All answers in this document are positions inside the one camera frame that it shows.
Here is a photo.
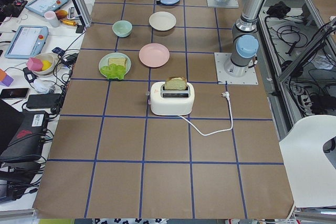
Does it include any green bowl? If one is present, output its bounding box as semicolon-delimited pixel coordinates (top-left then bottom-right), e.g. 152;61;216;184
112;20;133;38

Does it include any blue teach pendant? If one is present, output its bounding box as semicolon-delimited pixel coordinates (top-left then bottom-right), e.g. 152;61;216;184
25;0;69;16
4;26;49;59

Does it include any green lettuce leaf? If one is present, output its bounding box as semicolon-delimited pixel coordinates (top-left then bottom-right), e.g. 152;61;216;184
100;64;126;80

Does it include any beige bowl with toys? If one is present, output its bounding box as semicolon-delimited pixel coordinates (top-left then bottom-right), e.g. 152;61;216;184
32;53;57;77

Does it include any beige plate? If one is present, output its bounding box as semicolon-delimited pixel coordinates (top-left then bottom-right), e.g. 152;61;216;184
149;12;176;31

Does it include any black smartphone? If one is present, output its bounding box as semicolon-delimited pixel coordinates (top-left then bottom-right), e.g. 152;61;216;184
1;88;30;99

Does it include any black laptop bag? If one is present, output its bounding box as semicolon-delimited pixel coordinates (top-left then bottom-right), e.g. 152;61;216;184
1;100;49;163

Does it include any blue teach pendant near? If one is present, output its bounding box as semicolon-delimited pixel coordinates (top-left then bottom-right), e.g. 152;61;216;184
4;26;49;59

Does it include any pink cup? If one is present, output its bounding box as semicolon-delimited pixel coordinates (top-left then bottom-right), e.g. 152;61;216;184
44;11;60;27

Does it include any white chair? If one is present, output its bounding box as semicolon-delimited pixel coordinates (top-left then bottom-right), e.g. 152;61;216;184
279;115;335;208

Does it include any white toaster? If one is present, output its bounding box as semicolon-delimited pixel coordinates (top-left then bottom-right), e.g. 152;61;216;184
150;81;195;116

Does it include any green plate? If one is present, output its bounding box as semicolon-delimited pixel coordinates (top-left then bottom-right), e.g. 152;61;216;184
99;52;131;80

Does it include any blue teach pendant far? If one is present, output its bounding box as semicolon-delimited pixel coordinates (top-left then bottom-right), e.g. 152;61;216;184
25;0;69;16

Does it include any pink plate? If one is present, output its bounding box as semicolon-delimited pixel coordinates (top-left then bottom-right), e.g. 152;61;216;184
139;43;170;68

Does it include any bread slice on plate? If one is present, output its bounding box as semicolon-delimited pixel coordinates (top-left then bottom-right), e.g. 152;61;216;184
108;58;127;67

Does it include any silver robot arm near toaster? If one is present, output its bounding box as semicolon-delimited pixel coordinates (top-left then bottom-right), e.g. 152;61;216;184
224;0;265;78

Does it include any white power cable with plug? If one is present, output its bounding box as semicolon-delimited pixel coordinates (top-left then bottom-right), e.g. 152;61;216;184
177;91;234;137

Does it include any pink toy block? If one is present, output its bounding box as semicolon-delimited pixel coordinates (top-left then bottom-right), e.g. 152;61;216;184
27;57;43;71

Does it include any bread slice in toaster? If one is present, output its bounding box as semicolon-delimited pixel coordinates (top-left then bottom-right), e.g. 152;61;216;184
164;77;187;90

